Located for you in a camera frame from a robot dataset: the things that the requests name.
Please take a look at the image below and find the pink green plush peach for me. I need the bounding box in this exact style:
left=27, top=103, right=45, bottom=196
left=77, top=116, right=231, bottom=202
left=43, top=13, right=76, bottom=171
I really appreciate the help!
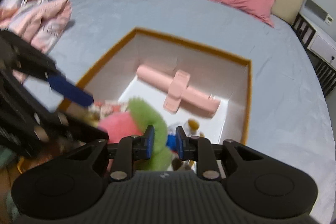
left=98, top=98, right=173, bottom=171

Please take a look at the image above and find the pink jacket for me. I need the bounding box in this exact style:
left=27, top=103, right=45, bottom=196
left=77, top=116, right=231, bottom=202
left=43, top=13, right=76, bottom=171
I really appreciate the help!
left=1, top=0, right=72, bottom=67

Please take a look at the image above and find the right white nightstand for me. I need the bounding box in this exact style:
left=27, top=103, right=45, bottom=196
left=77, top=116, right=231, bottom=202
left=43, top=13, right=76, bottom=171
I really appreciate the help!
left=291, top=14, right=335, bottom=97

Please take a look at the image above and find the brown bear plush keychain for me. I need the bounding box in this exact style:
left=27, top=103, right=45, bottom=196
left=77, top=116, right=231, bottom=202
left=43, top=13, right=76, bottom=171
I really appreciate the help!
left=165, top=118, right=208, bottom=172

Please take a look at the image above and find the cream knitted bunny doll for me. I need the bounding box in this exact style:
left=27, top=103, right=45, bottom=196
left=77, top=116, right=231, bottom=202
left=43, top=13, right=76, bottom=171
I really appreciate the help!
left=83, top=100, right=128, bottom=127

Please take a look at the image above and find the grey bed sheet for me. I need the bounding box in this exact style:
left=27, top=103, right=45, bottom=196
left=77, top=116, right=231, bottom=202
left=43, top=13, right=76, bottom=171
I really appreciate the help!
left=20, top=0, right=336, bottom=222

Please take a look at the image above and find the orange white storage box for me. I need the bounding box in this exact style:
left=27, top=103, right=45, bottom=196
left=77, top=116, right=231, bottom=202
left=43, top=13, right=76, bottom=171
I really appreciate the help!
left=76, top=28, right=252, bottom=143

